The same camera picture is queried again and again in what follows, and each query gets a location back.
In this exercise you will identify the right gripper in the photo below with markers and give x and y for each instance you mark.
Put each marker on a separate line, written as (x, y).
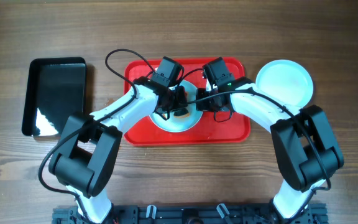
(202, 99)

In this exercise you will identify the black rectangular water tray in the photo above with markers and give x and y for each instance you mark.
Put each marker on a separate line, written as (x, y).
(56, 89)

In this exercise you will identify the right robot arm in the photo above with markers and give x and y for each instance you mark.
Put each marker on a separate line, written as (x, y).
(306, 149)

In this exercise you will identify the green and orange sponge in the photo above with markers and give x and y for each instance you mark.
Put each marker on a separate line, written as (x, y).
(181, 113)

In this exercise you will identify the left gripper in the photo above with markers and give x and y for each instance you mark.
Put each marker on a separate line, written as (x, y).
(181, 97)

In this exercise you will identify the light blue plate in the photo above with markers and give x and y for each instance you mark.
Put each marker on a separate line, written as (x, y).
(286, 81)
(177, 124)

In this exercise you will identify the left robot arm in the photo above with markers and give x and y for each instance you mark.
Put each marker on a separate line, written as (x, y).
(84, 158)

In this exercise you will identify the red plastic tray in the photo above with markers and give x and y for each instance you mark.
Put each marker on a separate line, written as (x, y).
(206, 131)

